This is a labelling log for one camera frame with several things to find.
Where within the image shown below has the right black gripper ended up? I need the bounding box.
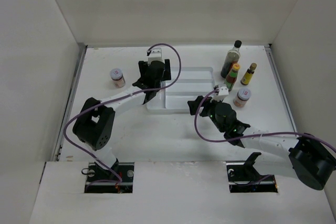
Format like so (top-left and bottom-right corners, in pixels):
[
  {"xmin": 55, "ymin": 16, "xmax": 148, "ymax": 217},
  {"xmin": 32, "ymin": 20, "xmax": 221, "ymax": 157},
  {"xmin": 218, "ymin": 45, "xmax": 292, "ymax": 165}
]
[{"xmin": 187, "ymin": 95, "xmax": 225, "ymax": 133}]

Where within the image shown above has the spice jar white lid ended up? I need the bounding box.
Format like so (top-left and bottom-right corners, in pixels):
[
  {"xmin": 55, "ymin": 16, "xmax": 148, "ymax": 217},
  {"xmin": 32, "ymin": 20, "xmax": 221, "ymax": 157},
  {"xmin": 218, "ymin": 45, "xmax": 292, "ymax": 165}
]
[
  {"xmin": 233, "ymin": 88, "xmax": 251, "ymax": 108},
  {"xmin": 110, "ymin": 68, "xmax": 125, "ymax": 88}
]

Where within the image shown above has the red chili sauce bottle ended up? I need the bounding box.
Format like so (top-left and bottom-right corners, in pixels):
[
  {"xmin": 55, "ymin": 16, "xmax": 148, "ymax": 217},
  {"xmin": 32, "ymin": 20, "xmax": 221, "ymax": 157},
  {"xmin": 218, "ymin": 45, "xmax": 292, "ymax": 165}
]
[{"xmin": 224, "ymin": 63, "xmax": 240, "ymax": 92}]

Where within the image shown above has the small yellow label bottle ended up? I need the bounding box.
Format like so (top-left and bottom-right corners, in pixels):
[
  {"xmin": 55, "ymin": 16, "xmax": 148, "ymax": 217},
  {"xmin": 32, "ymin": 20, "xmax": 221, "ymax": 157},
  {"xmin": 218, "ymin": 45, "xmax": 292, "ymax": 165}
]
[{"xmin": 240, "ymin": 62, "xmax": 257, "ymax": 86}]

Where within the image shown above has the tall dark sauce bottle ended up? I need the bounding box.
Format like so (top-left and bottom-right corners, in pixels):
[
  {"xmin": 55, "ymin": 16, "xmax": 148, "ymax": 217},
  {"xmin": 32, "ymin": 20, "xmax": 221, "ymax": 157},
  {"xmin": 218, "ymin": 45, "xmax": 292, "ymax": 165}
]
[{"xmin": 220, "ymin": 40, "xmax": 242, "ymax": 78}]

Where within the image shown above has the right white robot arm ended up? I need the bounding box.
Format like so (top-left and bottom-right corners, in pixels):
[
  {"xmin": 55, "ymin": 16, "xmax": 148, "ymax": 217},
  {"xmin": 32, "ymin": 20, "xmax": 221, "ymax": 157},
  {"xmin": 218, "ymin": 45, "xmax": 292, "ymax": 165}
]
[{"xmin": 187, "ymin": 95, "xmax": 335, "ymax": 190}]

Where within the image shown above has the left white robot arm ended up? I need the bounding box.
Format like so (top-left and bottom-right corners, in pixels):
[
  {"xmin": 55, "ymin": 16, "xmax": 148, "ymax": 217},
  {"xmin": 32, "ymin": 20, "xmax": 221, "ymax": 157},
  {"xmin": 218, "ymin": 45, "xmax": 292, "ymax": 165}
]
[{"xmin": 72, "ymin": 59, "xmax": 171, "ymax": 182}]

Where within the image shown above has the white divided organizer tray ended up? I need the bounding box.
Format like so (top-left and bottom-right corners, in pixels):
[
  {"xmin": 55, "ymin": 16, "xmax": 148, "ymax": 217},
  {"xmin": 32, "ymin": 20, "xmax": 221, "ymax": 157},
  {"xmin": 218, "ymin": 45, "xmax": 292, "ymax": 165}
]
[{"xmin": 146, "ymin": 67, "xmax": 215, "ymax": 114}]

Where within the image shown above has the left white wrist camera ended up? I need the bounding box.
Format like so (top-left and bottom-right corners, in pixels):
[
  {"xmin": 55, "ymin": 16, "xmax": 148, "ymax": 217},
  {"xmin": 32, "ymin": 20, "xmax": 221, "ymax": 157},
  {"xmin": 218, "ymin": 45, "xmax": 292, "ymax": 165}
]
[{"xmin": 146, "ymin": 47, "xmax": 163, "ymax": 65}]

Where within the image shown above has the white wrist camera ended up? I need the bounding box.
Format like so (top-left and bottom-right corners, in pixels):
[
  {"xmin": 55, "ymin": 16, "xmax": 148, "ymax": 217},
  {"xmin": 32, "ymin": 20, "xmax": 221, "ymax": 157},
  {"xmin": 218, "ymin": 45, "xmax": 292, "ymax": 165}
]
[
  {"xmin": 146, "ymin": 47, "xmax": 163, "ymax": 65},
  {"xmin": 213, "ymin": 84, "xmax": 229, "ymax": 101}
]

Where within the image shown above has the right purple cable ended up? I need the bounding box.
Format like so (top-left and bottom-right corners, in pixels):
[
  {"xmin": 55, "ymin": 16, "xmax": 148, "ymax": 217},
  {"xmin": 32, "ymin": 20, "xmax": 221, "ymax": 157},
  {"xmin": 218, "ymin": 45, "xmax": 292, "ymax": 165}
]
[{"xmin": 193, "ymin": 89, "xmax": 336, "ymax": 154}]

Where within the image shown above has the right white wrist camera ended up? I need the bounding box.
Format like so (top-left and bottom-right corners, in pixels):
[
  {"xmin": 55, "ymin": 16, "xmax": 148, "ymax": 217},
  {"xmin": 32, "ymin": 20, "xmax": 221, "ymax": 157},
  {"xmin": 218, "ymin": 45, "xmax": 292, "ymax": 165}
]
[{"xmin": 213, "ymin": 84, "xmax": 229, "ymax": 101}]

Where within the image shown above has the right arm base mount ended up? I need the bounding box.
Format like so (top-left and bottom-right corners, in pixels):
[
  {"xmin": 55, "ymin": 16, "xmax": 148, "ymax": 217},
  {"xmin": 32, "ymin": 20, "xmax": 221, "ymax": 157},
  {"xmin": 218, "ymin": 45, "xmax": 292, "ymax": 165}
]
[{"xmin": 226, "ymin": 152, "xmax": 278, "ymax": 193}]

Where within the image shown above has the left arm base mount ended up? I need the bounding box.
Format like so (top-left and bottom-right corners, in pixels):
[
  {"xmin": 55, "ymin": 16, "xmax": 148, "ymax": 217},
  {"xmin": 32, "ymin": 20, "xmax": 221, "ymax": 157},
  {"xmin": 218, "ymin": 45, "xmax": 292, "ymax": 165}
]
[{"xmin": 81, "ymin": 163, "xmax": 134, "ymax": 194}]

